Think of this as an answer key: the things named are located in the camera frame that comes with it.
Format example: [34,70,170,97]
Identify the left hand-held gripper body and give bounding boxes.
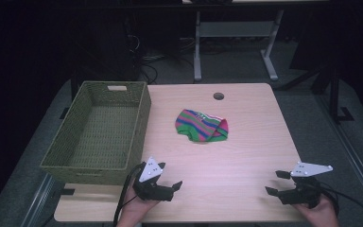
[132,156,175,202]

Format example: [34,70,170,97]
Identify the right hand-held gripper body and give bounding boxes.
[277,161,334,210]

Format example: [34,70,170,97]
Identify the striped pink green blue cloth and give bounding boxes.
[174,108,230,144]

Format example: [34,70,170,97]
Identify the green woven basket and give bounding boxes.
[39,80,152,186]

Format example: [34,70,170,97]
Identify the person's left hand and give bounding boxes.
[115,178,161,227]

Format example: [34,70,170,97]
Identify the person's right hand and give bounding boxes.
[292,192,340,227]

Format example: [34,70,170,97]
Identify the black table clamp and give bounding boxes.
[58,187,77,197]

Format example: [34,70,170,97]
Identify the dark metal stand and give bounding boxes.
[310,60,355,125]

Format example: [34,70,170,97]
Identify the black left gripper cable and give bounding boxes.
[112,165,145,227]

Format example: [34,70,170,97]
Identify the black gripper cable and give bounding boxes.
[112,165,145,227]
[319,181,363,223]

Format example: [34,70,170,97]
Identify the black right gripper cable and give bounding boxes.
[319,181,363,223]

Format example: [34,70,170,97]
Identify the aluminium floor rail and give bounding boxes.
[315,93,363,219]
[20,172,57,227]

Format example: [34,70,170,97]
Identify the black floor cables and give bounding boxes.
[124,18,197,85]

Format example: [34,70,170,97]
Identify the grey metal desk frame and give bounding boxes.
[193,9,285,83]

